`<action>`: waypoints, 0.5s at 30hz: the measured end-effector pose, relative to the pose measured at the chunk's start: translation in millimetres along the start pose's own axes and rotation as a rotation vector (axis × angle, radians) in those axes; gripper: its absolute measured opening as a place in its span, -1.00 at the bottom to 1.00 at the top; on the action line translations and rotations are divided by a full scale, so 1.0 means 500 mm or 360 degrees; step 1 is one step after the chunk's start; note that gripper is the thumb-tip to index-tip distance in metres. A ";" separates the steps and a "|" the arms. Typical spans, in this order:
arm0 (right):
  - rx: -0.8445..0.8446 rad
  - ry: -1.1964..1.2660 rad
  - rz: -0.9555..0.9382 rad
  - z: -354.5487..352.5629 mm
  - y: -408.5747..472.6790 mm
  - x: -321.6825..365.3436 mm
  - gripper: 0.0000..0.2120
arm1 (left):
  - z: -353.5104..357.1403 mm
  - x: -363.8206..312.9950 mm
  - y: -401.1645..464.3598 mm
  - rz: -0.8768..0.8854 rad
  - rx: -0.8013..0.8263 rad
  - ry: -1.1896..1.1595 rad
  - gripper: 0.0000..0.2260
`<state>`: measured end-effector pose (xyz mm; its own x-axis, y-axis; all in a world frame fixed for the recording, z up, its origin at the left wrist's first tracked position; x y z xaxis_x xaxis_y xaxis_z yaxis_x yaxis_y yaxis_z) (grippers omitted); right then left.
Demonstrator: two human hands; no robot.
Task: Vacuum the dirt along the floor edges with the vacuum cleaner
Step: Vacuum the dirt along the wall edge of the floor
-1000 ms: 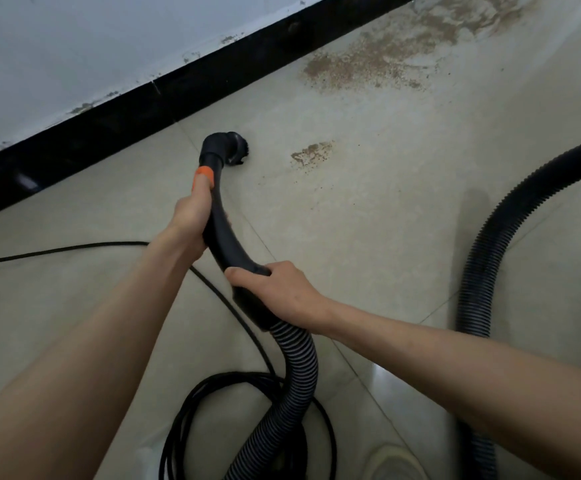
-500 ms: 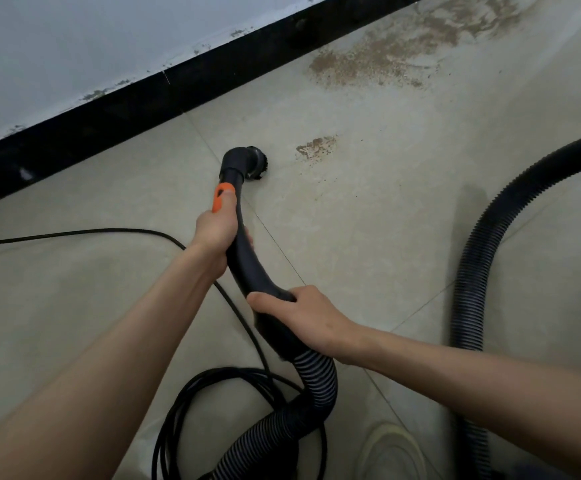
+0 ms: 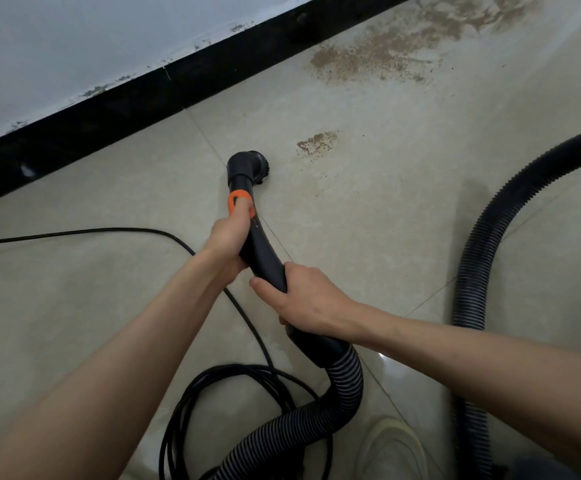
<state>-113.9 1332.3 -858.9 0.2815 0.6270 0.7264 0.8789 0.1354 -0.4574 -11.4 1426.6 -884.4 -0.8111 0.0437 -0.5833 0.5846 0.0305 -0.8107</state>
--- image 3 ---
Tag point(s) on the black baseboard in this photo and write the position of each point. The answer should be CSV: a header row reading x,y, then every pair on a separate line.
x,y
120,104

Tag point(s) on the person's left forearm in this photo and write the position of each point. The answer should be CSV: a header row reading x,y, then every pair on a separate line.
x,y
95,379

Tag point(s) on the person's right forearm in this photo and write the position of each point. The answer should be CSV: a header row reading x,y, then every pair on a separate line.
x,y
495,369

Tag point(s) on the brown dirt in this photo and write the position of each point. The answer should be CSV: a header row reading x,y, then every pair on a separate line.
x,y
395,44

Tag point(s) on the person's right shoe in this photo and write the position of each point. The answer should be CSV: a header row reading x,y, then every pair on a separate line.
x,y
393,452

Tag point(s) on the person's right hand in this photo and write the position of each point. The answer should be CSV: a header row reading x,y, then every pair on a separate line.
x,y
310,304

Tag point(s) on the person's left hand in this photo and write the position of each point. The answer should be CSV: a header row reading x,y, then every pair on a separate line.
x,y
228,242

